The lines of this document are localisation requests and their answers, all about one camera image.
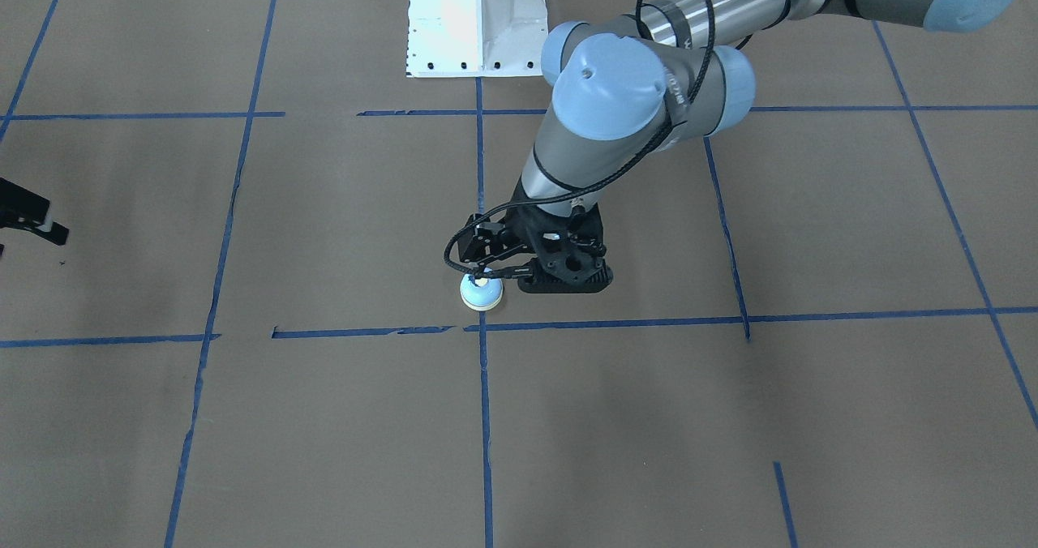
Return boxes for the blue and white bell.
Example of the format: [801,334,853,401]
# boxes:
[459,274,504,312]

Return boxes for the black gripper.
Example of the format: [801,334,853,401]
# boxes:
[457,207,613,294]

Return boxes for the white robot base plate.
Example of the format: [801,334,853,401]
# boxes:
[405,0,548,79]

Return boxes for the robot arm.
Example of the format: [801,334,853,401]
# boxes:
[444,0,1014,294]

